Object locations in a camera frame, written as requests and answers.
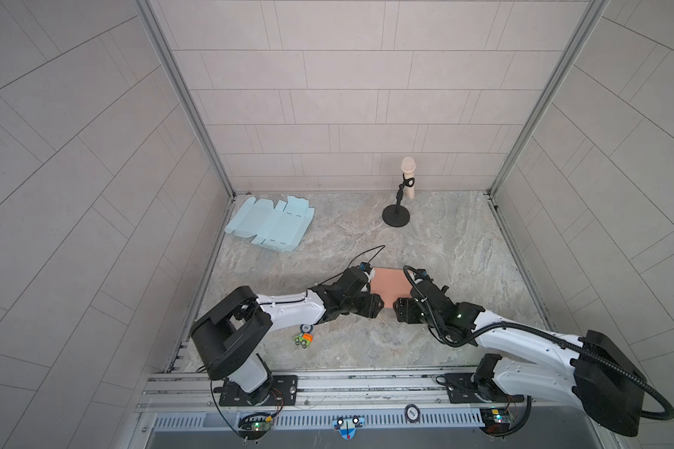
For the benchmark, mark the aluminium corner post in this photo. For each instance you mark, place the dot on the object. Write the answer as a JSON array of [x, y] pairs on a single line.
[[569, 56], [146, 14]]

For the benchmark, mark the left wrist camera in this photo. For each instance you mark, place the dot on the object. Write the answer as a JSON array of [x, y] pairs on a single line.
[[366, 268]]

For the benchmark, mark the left green circuit board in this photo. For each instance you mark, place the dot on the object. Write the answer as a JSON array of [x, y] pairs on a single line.
[[254, 427]]

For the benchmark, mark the round black white badge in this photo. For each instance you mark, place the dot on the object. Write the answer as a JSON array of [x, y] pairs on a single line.
[[412, 413]]

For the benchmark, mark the light blue flat cardboard box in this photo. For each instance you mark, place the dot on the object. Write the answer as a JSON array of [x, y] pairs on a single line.
[[279, 227]]

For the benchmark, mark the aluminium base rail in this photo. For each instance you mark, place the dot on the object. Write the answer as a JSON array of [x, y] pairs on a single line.
[[301, 401]]

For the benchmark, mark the aluminium corner post left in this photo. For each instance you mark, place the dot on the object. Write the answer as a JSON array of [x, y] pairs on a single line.
[[146, 14]]

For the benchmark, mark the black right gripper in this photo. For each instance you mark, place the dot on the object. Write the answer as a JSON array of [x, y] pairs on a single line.
[[405, 305]]

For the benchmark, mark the green circuit board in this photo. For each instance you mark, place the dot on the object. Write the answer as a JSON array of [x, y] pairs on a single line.
[[496, 420], [254, 427]]

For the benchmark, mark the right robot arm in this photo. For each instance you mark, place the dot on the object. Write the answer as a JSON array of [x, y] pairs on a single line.
[[589, 373]]

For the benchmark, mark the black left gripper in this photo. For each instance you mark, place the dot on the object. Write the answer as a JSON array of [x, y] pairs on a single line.
[[370, 306]]

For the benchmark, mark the aluminium corner post right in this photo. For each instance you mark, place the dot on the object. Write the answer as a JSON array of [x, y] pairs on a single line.
[[569, 56]]

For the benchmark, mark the blue sticker marker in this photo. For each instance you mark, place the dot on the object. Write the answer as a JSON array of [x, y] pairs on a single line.
[[348, 426]]

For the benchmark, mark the right green circuit board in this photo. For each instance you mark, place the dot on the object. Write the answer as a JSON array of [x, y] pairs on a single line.
[[496, 420]]

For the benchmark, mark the small colourful toy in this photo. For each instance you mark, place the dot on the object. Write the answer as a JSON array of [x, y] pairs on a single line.
[[303, 340]]

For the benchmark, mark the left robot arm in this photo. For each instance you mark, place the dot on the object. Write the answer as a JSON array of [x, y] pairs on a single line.
[[227, 336]]

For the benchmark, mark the pink paper box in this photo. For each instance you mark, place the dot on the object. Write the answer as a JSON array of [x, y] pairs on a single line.
[[390, 285]]

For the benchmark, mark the beige microphone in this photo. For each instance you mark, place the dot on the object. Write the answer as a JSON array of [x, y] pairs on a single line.
[[408, 167]]

